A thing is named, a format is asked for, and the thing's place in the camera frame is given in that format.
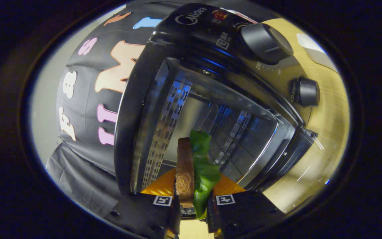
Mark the black toaster oven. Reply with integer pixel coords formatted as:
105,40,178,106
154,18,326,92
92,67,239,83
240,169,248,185
114,3,321,199

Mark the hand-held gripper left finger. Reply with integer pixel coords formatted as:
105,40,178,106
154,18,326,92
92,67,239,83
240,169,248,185
106,168,181,239

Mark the toast and lettuce sandwich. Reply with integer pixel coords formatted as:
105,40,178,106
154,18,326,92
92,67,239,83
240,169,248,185
175,130,222,219

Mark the black backdrop cloth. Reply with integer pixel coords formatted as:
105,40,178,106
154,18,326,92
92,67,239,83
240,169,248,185
45,3,178,217

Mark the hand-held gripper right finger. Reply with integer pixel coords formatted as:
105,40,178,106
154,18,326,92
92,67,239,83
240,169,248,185
206,173,286,238

